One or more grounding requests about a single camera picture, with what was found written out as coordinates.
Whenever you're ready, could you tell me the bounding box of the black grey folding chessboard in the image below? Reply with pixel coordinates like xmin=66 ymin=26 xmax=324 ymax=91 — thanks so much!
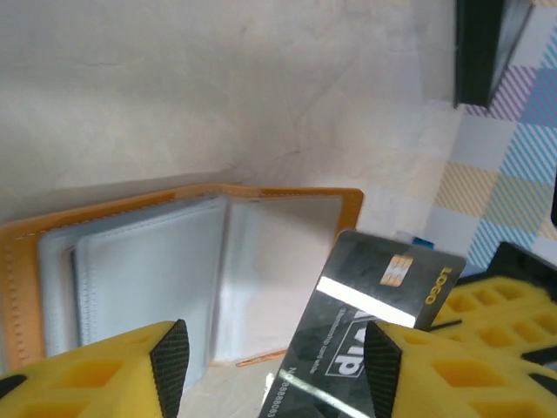
xmin=454 ymin=0 xmax=534 ymax=109

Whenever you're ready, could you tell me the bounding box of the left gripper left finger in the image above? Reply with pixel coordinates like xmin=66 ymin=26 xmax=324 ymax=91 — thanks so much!
xmin=0 ymin=320 xmax=191 ymax=418

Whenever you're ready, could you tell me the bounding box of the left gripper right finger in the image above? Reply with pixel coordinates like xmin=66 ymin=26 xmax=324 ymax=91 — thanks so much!
xmin=365 ymin=321 xmax=557 ymax=418

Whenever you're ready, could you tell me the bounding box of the black vip card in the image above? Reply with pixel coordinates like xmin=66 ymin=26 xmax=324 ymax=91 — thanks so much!
xmin=258 ymin=229 xmax=467 ymax=418

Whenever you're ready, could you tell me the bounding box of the orange leather card holder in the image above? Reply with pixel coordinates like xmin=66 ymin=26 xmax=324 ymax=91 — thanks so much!
xmin=0 ymin=182 xmax=365 ymax=380

